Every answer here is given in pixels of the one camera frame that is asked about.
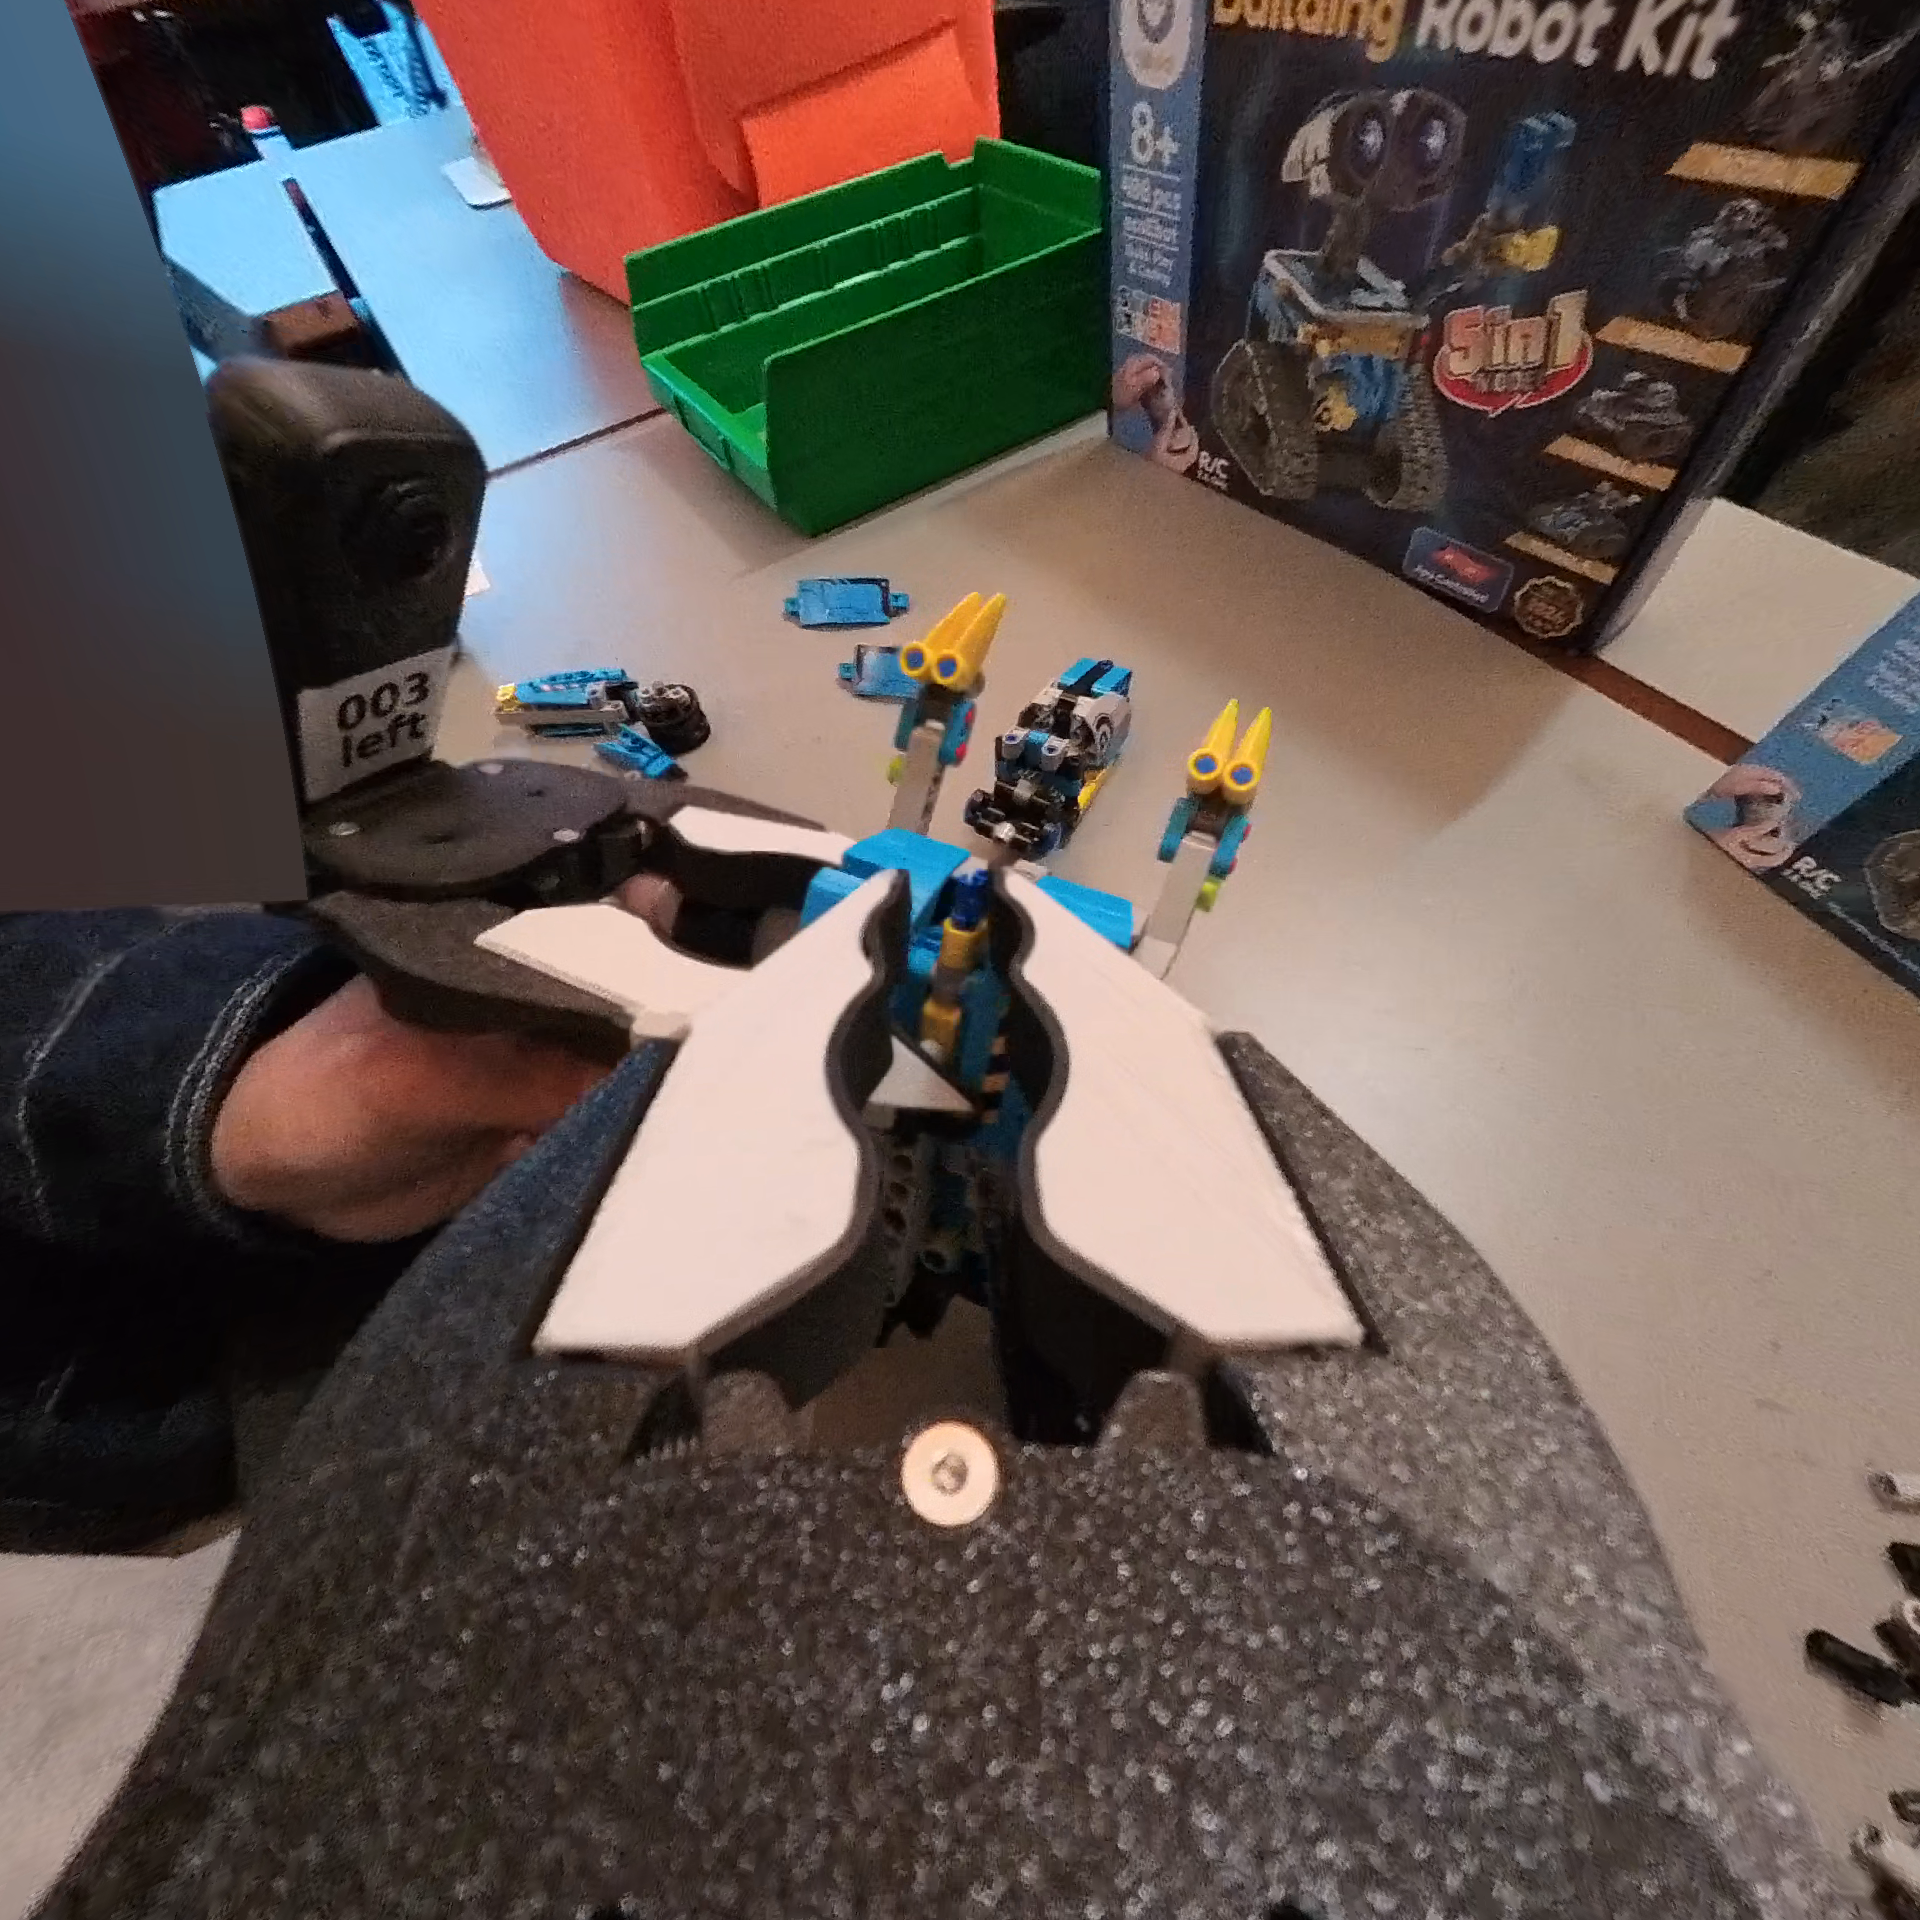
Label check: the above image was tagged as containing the person's left forearm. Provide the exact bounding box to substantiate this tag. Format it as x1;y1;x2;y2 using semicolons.
0;900;378;1552

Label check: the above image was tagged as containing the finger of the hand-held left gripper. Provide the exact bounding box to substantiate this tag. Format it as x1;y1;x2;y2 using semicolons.
662;803;880;879
470;899;792;1048

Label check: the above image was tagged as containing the blue tracked toy robot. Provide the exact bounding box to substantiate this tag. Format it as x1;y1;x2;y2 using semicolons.
834;589;1280;1413

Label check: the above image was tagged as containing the grey desk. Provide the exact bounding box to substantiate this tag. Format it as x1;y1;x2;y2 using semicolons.
315;407;1920;1920

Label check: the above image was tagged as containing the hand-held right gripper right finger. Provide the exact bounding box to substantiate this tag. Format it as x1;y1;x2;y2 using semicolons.
993;868;1369;1355

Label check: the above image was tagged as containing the black blue motor assembly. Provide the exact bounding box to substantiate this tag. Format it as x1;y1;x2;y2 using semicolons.
965;652;1146;850

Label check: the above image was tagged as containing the large robot kit box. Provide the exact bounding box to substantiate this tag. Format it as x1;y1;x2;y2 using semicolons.
1104;0;1920;659

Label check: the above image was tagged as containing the blue black wheel assembly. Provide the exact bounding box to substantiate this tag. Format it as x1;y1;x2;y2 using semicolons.
493;663;716;790

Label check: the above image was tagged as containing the pile of small building pieces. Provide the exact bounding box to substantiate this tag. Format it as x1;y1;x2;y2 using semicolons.
1802;1453;1920;1920

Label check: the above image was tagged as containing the person's left hand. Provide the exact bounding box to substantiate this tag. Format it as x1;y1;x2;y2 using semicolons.
205;871;697;1248

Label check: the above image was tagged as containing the green plastic bin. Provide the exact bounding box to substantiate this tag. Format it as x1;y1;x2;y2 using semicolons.
621;135;1115;543

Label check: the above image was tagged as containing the blue flat plastic piece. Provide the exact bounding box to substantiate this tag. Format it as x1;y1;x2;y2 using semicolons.
786;567;913;628

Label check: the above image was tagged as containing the small robot kit box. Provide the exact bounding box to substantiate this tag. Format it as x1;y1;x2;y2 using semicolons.
1685;591;1920;999

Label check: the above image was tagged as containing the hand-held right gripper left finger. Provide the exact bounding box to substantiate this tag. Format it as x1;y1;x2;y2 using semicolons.
533;871;905;1368

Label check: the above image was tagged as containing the person's white shirt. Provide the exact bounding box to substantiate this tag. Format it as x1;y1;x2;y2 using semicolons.
0;1535;250;1920

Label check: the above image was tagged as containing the orange plastic bin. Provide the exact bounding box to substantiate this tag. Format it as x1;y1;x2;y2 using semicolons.
419;0;1003;304

